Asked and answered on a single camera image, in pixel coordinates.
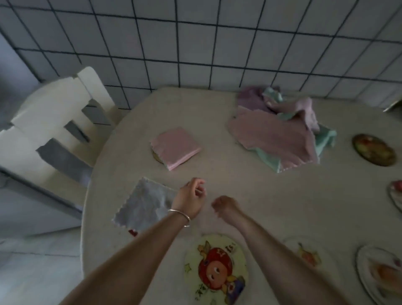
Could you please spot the white wooden chair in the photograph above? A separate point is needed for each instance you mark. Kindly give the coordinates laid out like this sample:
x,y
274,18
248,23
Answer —
x,y
47,107

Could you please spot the yellow green cartoon coaster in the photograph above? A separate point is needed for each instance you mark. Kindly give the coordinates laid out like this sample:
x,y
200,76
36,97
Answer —
x,y
216,270

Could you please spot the person's left hand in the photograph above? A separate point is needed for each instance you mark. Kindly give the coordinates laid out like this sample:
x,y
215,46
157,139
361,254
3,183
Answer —
x,y
188,201

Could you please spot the two faces round coaster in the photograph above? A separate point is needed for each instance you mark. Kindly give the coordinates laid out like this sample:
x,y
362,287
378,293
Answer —
x,y
397,194

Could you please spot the red bordered round coaster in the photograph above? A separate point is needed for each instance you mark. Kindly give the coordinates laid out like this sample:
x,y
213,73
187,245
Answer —
x,y
133,232

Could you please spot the beige round coaster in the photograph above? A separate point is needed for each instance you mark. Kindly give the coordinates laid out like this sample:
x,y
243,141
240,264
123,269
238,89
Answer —
x,y
156,156

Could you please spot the golden door frame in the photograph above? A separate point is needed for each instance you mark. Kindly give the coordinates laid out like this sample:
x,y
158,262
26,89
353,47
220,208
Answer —
x,y
394,106

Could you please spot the grey-blue cloth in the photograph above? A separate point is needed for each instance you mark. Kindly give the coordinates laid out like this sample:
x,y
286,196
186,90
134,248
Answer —
x,y
144,204

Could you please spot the pile of cloths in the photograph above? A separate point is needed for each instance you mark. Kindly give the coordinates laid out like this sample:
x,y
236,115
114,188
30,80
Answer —
x,y
273,138

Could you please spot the person's left forearm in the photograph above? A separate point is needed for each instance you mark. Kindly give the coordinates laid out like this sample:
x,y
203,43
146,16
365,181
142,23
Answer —
x,y
125,267

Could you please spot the white ice cream coaster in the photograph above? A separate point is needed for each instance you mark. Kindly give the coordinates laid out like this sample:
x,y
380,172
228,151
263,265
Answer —
x,y
311,256

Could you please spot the dark brown round coaster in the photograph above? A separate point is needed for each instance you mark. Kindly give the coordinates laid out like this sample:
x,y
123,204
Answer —
x,y
373,150

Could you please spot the person's right hand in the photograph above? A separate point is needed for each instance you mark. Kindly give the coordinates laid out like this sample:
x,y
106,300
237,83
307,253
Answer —
x,y
227,209

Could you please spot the person's right forearm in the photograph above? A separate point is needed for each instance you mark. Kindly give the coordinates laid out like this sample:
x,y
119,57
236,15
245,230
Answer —
x,y
282,267

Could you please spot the pink rimmed cartoon coaster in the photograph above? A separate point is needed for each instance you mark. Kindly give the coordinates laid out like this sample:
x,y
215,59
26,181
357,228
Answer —
x,y
380,273

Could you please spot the pink cloth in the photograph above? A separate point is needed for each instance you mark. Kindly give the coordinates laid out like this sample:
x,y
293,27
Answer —
x,y
176,147

